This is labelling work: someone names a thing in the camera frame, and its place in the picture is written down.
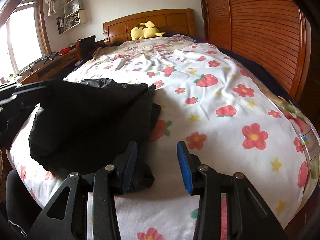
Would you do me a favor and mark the white wall shelf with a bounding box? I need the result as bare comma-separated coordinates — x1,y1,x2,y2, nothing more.
56,0,87,34

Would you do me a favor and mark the wooden louvered wardrobe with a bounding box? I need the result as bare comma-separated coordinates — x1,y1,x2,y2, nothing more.
201,0,311,101

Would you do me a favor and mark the red bowl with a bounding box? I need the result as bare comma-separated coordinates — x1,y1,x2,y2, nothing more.
59,47,71,55

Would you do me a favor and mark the black jacket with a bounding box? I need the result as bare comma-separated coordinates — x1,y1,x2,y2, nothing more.
29,79,161,192

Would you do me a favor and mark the floral bed sheet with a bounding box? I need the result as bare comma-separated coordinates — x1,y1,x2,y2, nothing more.
5,35,319,239

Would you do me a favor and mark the wooden headboard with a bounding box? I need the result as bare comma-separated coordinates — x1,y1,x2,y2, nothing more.
102,8,197,45

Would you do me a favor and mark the yellow plush toy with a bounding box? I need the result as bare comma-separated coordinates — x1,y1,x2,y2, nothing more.
130,21,165,40

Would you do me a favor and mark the wooden desk cabinet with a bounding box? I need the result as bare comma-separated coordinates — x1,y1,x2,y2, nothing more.
19,49,78,85

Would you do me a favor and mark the wooden chair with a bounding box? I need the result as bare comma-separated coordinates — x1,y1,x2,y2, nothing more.
75,35,96,61

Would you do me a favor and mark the window with wooden frame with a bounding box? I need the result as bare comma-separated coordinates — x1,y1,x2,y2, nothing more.
1,0,52,84

